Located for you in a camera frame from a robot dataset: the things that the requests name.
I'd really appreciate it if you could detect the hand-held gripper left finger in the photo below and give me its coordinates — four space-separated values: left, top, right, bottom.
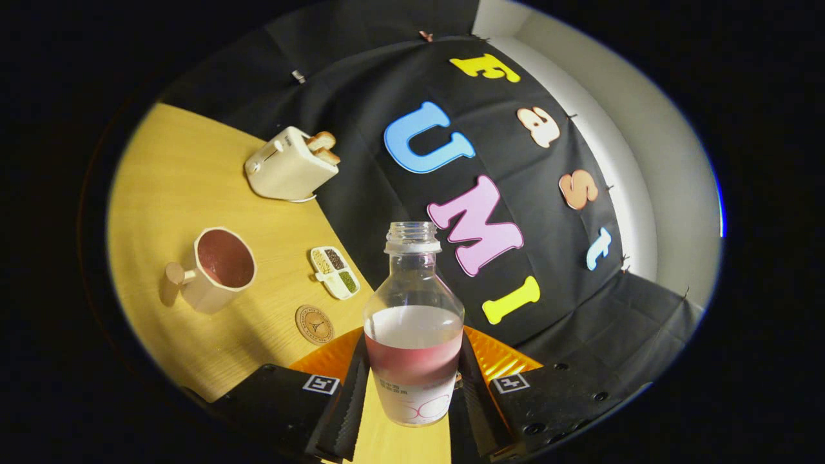
209 327 371 463

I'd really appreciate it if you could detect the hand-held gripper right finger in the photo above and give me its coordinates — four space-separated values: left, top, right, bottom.
450 325 648 461

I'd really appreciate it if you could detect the round wooden coaster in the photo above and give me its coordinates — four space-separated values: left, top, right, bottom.
295 305 335 345

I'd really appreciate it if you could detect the clear juice bottle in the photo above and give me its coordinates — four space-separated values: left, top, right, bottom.
363 221 465 427

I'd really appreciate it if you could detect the cream cup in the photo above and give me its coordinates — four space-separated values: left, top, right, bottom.
164 227 257 314

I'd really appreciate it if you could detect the divided white spice dish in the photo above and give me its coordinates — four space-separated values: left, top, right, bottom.
310 246 361 301

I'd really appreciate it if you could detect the cream toaster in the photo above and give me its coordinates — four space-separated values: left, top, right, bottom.
244 126 340 202

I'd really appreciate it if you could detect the wooden table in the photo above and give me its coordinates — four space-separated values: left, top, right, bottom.
106 103 452 464

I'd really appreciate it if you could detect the black backdrop cloth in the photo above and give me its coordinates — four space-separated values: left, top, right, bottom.
161 0 703 400

